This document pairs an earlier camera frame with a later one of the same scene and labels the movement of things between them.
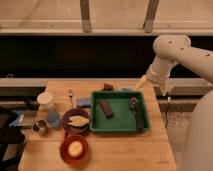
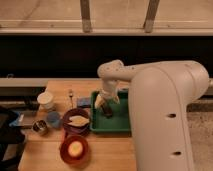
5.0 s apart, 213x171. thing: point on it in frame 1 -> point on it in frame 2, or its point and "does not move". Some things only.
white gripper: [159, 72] -> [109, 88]
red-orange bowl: [65, 154] does not move
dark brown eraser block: [105, 107] does not move
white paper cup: [46, 102] does not move
